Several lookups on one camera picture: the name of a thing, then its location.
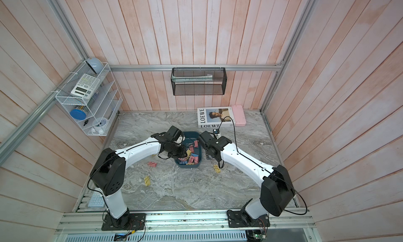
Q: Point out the white wire wall shelf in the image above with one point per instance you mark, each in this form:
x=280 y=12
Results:
x=105 y=102

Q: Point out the pink case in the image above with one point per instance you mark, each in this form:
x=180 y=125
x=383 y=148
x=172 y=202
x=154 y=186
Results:
x=239 y=115

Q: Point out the black mesh wall basket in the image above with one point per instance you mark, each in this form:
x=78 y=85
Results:
x=212 y=88

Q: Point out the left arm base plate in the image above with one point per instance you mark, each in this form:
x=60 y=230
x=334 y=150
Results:
x=129 y=221

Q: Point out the blue lid container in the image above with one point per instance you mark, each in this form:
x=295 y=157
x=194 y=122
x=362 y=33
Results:
x=78 y=114

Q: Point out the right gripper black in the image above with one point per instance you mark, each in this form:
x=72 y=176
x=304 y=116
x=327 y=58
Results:
x=207 y=154

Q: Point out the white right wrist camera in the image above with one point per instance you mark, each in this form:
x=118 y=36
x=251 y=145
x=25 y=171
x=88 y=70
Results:
x=216 y=133

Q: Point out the aluminium front rail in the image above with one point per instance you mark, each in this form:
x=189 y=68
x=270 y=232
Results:
x=176 y=220

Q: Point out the white calculator on shelf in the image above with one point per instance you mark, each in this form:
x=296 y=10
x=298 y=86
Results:
x=86 y=86

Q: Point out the white cup on shelf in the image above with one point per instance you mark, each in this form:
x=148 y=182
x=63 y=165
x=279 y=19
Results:
x=99 y=124

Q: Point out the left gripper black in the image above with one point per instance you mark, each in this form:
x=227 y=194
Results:
x=181 y=154

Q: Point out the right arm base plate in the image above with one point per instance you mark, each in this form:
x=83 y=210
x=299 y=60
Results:
x=240 y=219

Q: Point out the yellow blue calculator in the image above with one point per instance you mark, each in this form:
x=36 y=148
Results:
x=96 y=201

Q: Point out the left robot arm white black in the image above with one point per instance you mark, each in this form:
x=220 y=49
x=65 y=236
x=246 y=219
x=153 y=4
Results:
x=109 y=170

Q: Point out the papers in mesh basket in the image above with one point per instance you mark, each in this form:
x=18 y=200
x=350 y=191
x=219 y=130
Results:
x=183 y=79

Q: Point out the teal plastic storage box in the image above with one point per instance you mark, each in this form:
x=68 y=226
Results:
x=193 y=151

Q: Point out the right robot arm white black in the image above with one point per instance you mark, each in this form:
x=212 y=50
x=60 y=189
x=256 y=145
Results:
x=276 y=187

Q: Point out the white LOEWE book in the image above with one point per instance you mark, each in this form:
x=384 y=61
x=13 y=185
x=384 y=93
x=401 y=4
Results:
x=214 y=117

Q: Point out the yellow binder clip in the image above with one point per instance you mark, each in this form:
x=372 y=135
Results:
x=216 y=168
x=147 y=181

